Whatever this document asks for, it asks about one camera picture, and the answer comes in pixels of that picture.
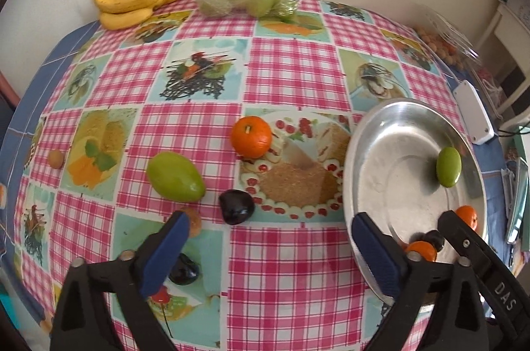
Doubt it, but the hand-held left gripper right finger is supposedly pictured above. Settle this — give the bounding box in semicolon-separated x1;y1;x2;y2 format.
351;212;488;351

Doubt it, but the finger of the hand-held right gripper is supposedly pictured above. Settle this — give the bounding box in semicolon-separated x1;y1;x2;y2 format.
438;210;527;340

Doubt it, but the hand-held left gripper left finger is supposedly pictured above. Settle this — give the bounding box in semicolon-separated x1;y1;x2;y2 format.
50;211;191;351

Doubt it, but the dark purple plum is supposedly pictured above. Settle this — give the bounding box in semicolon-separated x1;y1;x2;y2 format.
219;189;255;226
168;253;201;286

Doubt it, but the small orange tangerine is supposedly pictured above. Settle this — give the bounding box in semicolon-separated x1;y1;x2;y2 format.
405;241;438;263
455;205;479;232

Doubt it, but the small dark plum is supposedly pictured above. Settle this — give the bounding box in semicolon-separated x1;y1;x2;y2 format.
425;230;446;252

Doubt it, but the round metal plate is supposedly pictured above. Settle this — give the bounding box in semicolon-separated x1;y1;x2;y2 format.
343;98;488;308

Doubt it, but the green mango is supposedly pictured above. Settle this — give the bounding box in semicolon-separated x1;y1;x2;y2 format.
146;151;206;203

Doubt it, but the small green oval fruit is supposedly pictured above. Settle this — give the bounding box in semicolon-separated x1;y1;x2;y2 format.
436;146;462;188

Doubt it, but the large orange tangerine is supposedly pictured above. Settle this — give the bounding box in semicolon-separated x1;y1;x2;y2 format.
231;116;273;158

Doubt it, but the white plastic device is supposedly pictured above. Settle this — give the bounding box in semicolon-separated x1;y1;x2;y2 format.
452;80;496;145

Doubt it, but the pink checkered printed tablecloth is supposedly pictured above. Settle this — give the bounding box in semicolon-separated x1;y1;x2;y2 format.
12;0;491;351

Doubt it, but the pink chair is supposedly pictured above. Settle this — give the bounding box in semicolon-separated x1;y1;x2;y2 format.
0;72;21;107

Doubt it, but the white wooden chair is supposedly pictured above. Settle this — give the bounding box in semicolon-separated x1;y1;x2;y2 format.
476;2;530;118

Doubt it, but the black cable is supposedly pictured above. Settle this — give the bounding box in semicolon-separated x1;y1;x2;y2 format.
494;125;530;138

